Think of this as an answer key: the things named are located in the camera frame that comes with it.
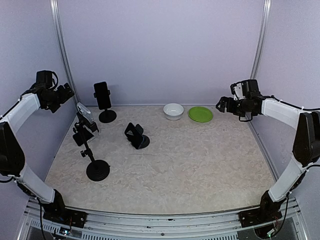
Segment right aluminium corner post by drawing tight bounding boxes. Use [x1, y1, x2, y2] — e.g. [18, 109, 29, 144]
[250, 0, 272, 79]

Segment white bowl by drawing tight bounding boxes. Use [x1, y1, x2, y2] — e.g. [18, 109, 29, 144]
[163, 103, 184, 121]

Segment clear-cased phone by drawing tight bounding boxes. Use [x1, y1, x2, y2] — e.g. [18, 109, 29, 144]
[76, 102, 95, 125]

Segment back black clamp stand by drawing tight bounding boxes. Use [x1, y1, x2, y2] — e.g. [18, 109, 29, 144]
[92, 87, 118, 124]

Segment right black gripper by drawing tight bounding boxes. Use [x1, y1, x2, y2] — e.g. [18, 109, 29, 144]
[215, 96, 253, 117]

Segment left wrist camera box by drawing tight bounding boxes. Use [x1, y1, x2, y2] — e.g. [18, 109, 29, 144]
[35, 70, 59, 90]

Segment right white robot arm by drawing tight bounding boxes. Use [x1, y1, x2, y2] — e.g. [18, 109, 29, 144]
[215, 96, 320, 223]

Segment white folding phone stand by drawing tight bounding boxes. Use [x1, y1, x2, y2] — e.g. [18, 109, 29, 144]
[84, 122, 100, 143]

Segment tall black pole stand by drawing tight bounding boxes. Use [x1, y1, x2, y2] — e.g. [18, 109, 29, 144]
[72, 112, 110, 182]

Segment aluminium corner post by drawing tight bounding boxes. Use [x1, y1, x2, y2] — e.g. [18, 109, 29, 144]
[250, 0, 272, 79]
[49, 0, 79, 107]

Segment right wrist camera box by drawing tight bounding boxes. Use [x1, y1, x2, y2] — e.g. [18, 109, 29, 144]
[230, 79, 261, 100]

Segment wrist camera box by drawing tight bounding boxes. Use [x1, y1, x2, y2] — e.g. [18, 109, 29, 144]
[230, 79, 261, 100]
[35, 70, 59, 90]

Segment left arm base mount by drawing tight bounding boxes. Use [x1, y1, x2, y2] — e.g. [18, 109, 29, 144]
[43, 209, 88, 229]

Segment left aluminium corner post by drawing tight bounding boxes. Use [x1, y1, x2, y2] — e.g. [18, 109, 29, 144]
[49, 0, 79, 107]

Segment low black round stand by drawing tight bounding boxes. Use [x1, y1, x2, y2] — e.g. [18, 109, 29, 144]
[124, 122, 150, 150]

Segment front aluminium rail frame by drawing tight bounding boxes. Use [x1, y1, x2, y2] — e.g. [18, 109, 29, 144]
[16, 197, 309, 240]

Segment small black phone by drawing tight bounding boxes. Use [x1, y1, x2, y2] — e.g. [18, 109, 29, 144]
[72, 132, 94, 147]

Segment blue-edged black phone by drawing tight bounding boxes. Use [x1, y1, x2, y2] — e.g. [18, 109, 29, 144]
[124, 122, 144, 149]

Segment green plate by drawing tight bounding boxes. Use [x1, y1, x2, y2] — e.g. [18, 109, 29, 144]
[188, 106, 214, 123]

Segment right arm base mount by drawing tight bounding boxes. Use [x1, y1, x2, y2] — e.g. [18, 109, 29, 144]
[238, 208, 282, 228]

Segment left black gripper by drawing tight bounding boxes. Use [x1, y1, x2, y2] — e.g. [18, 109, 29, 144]
[45, 82, 74, 113]

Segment back black phone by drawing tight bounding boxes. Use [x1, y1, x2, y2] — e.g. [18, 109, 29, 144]
[93, 81, 112, 110]

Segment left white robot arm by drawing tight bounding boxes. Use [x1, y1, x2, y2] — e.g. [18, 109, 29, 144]
[0, 83, 75, 223]

